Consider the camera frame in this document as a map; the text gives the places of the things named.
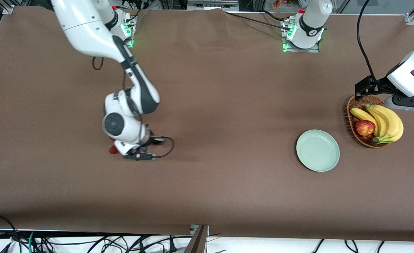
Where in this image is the pale green plate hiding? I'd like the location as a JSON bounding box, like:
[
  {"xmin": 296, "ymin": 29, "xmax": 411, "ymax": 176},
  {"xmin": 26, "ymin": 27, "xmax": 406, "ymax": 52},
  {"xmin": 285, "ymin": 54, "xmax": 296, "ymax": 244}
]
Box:
[{"xmin": 296, "ymin": 129, "xmax": 340, "ymax": 173}]

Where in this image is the yellow banana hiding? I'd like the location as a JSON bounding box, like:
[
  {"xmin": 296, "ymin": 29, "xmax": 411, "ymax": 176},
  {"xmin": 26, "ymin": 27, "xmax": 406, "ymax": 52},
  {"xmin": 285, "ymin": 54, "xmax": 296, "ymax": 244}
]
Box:
[
  {"xmin": 368, "ymin": 104, "xmax": 404, "ymax": 145},
  {"xmin": 350, "ymin": 108, "xmax": 378, "ymax": 137},
  {"xmin": 365, "ymin": 105, "xmax": 390, "ymax": 138}
]

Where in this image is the brown wicker basket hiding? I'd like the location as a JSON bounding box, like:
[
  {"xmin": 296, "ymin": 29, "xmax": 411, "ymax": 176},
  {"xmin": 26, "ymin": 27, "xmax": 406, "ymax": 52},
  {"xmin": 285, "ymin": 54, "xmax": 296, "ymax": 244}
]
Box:
[{"xmin": 347, "ymin": 93, "xmax": 392, "ymax": 149}]

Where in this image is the red apple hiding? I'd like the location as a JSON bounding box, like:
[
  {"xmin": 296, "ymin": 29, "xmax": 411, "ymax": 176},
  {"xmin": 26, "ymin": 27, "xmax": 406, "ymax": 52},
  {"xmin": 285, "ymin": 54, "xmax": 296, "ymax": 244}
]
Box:
[{"xmin": 355, "ymin": 119, "xmax": 376, "ymax": 137}]

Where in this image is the brown table cover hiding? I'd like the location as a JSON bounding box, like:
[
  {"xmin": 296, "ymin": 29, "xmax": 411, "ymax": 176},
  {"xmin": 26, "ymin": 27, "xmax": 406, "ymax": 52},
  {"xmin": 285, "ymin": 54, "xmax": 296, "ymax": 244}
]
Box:
[{"xmin": 0, "ymin": 6, "xmax": 414, "ymax": 243}]

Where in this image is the grey metal background box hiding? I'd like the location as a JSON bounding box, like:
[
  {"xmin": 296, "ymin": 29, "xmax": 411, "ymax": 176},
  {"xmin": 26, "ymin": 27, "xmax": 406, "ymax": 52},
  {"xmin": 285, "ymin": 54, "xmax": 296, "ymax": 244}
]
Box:
[{"xmin": 186, "ymin": 0, "xmax": 239, "ymax": 11}]

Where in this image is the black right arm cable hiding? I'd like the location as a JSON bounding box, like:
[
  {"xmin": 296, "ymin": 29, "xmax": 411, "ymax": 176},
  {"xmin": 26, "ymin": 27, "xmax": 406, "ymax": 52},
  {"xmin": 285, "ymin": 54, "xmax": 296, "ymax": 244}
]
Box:
[{"xmin": 92, "ymin": 56, "xmax": 175, "ymax": 159}]

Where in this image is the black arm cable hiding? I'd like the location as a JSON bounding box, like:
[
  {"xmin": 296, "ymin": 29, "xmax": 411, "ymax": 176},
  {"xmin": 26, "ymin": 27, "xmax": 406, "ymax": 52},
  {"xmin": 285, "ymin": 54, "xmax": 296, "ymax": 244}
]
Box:
[
  {"xmin": 92, "ymin": 56, "xmax": 175, "ymax": 159},
  {"xmin": 356, "ymin": 0, "xmax": 376, "ymax": 80}
]

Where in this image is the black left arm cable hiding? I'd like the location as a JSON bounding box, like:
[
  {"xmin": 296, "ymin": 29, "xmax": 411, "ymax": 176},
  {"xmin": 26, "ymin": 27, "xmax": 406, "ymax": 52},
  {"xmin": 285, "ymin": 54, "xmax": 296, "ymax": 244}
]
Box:
[{"xmin": 356, "ymin": 0, "xmax": 376, "ymax": 80}]

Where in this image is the aluminium table post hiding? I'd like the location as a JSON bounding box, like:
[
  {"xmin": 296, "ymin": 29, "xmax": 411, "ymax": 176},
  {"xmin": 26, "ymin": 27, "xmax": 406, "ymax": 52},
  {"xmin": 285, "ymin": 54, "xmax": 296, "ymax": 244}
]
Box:
[{"xmin": 184, "ymin": 225, "xmax": 210, "ymax": 253}]

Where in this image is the short black table cable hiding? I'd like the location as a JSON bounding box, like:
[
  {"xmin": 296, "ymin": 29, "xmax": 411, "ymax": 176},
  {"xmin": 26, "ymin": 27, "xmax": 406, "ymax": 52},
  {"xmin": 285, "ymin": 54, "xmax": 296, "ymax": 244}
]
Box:
[{"xmin": 259, "ymin": 10, "xmax": 289, "ymax": 22}]

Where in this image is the long black table cable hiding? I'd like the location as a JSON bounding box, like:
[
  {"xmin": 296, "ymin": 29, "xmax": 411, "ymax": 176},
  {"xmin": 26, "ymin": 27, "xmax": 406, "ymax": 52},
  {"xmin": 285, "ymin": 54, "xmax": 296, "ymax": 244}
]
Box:
[{"xmin": 222, "ymin": 10, "xmax": 292, "ymax": 31}]

